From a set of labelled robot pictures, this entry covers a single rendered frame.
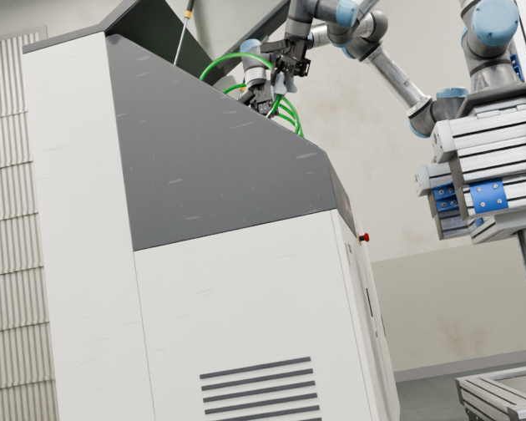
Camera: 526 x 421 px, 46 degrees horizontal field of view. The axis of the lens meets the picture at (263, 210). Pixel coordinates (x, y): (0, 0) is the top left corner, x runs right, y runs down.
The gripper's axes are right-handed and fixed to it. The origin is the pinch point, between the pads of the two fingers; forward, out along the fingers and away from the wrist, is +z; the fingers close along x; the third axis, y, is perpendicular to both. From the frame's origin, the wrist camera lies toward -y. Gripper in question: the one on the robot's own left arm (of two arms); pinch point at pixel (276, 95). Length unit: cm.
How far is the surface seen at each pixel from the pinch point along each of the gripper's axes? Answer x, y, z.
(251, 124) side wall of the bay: -23.9, 13.2, 1.3
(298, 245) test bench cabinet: -28, 42, 23
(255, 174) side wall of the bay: -27.8, 21.9, 11.9
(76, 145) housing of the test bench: -53, -27, 21
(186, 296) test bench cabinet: -48, 25, 44
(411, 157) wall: 278, -82, 105
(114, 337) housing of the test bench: -62, 14, 59
